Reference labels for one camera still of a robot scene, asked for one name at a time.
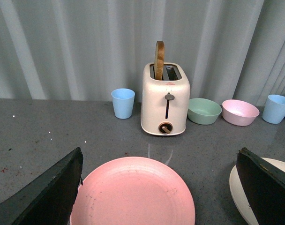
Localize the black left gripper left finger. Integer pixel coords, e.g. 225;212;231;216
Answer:
0;147;83;225

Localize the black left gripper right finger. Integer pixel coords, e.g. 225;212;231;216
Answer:
236;147;285;225

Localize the pink plate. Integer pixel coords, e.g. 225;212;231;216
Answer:
70;157;195;225

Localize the cream plate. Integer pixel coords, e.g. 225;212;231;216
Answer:
229;157;285;225

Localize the pink bowl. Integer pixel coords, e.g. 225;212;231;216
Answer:
222;99;260;126

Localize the light blue cup right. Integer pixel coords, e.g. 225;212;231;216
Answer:
262;94;285;124

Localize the light blue cup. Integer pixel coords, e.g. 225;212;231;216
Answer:
262;94;285;124
111;88;135;119

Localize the green bowl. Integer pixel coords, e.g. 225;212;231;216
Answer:
187;98;222;125

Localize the light blue cup left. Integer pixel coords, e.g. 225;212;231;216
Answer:
111;88;135;119

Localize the cream toaster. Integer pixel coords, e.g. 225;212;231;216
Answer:
141;63;191;136

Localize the bread slice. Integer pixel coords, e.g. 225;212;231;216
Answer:
154;41;165;81

